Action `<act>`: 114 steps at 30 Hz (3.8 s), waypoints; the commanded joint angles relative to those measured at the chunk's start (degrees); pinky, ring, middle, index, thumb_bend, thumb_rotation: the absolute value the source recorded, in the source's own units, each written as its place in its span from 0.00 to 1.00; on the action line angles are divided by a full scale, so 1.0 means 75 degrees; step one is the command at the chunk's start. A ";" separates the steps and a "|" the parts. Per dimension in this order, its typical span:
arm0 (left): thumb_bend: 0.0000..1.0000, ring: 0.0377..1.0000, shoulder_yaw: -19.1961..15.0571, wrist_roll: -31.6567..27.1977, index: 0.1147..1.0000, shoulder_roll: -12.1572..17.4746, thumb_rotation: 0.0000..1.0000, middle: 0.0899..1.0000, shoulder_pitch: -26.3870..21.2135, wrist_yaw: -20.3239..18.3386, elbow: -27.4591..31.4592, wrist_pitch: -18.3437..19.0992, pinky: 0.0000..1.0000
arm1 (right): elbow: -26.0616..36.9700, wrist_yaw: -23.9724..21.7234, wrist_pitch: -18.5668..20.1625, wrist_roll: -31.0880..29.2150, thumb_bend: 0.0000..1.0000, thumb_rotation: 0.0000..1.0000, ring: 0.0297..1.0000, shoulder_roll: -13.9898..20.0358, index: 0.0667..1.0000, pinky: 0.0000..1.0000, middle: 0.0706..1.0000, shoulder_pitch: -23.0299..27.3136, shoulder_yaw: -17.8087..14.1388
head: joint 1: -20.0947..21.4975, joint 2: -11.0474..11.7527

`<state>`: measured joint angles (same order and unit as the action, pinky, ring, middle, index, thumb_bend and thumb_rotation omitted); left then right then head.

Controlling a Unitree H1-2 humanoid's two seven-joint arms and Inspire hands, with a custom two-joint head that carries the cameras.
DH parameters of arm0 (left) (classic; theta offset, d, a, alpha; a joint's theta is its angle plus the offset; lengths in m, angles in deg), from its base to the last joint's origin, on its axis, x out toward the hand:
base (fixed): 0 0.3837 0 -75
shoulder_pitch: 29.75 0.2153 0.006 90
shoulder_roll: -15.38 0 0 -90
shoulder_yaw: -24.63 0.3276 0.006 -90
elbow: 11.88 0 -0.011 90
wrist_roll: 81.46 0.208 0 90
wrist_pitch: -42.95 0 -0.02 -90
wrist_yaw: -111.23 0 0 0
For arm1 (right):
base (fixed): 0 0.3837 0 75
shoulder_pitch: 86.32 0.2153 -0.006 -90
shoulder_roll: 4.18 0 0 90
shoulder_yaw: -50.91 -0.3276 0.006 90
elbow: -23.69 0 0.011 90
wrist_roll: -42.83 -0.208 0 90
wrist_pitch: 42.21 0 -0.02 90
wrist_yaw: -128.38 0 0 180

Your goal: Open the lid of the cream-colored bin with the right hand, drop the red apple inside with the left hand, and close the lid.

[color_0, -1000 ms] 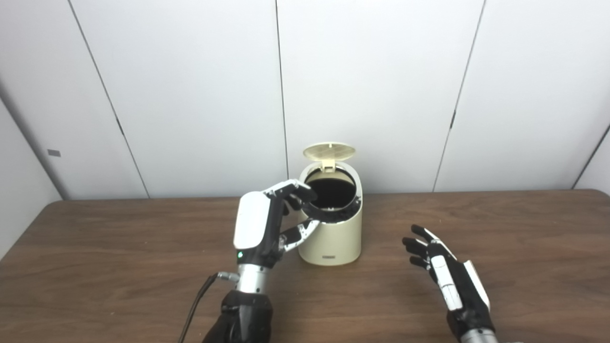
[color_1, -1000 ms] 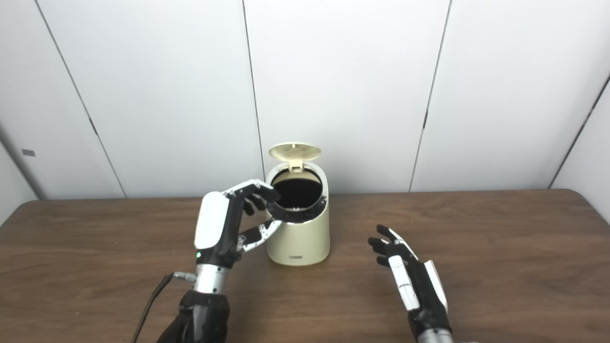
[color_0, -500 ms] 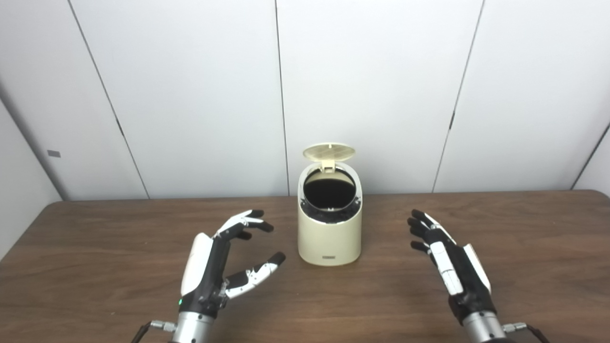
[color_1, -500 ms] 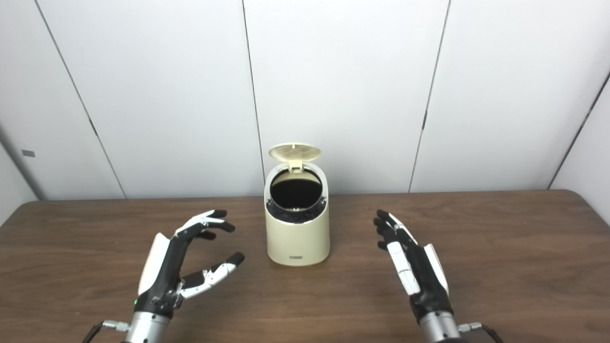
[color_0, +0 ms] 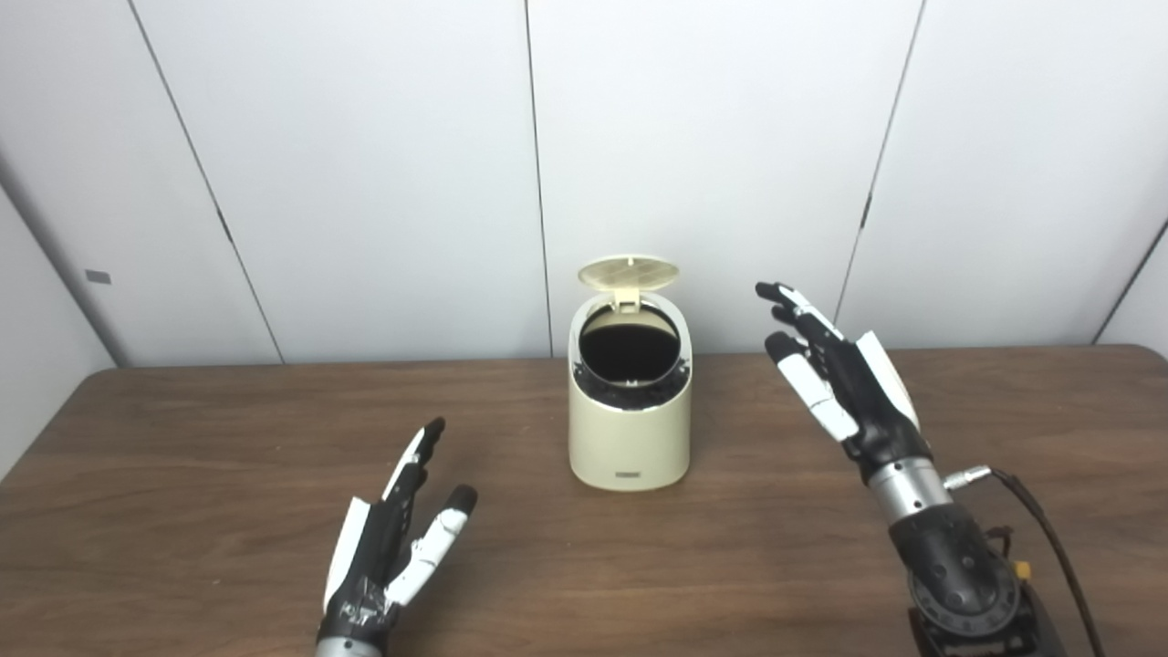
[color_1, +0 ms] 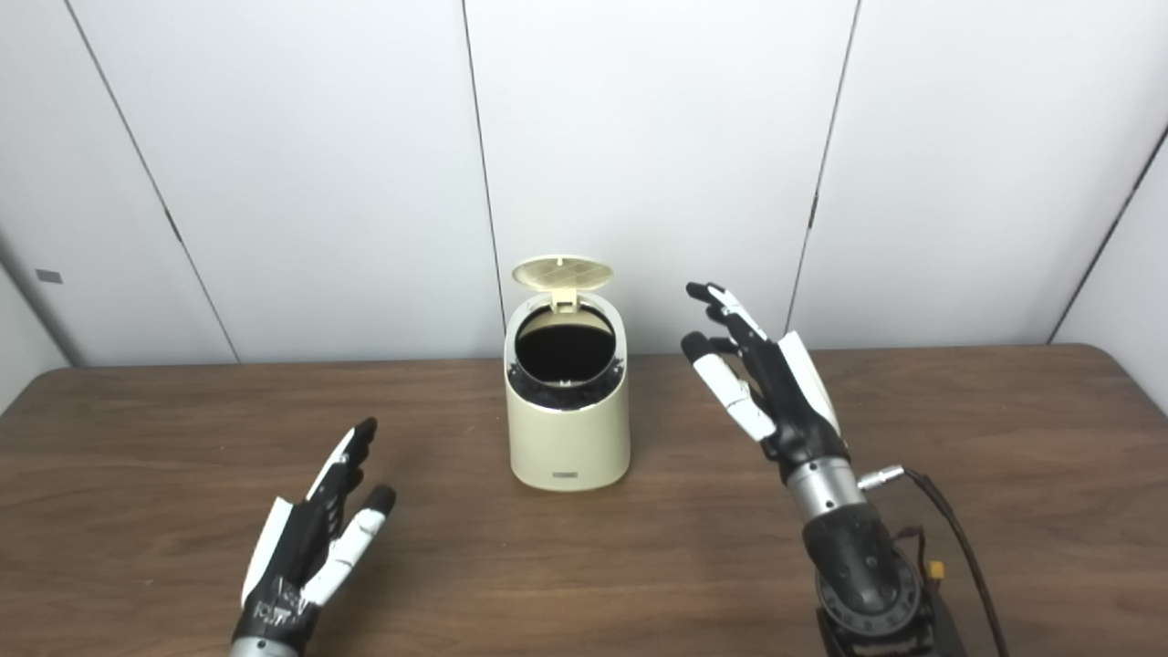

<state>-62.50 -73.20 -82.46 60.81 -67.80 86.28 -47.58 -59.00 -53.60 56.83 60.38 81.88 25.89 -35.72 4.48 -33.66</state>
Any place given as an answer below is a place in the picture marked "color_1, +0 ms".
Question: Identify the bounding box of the black and white right hand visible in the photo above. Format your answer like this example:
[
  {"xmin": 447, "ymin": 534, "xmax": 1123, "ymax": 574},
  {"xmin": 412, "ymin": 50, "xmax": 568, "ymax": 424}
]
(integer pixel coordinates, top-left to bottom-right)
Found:
[{"xmin": 681, "ymin": 282, "xmax": 851, "ymax": 480}]

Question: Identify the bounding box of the black and white left hand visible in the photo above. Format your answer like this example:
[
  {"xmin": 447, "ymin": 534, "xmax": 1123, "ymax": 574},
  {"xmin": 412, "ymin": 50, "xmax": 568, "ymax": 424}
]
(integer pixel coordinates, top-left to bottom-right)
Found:
[{"xmin": 231, "ymin": 417, "xmax": 398, "ymax": 649}]

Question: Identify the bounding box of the round cream bin lid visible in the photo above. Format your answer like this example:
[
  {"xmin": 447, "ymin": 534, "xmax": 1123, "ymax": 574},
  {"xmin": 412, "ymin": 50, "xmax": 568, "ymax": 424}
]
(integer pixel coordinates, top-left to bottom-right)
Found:
[{"xmin": 511, "ymin": 255, "xmax": 615, "ymax": 314}]

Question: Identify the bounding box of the cream-colored bin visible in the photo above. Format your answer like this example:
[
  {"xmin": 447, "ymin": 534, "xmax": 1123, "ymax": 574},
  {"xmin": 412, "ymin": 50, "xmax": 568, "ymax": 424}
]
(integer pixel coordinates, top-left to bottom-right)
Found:
[{"xmin": 505, "ymin": 290, "xmax": 631, "ymax": 493}]

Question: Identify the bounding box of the black bin liner bag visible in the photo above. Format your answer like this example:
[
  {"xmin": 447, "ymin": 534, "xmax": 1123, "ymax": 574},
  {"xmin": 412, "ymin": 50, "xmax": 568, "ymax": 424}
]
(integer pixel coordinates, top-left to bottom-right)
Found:
[{"xmin": 509, "ymin": 306, "xmax": 626, "ymax": 412}]

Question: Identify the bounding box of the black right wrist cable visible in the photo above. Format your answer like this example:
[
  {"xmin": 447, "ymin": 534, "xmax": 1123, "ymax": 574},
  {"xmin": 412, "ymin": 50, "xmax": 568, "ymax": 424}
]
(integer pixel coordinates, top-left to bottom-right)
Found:
[{"xmin": 858, "ymin": 465, "xmax": 1009, "ymax": 657}]

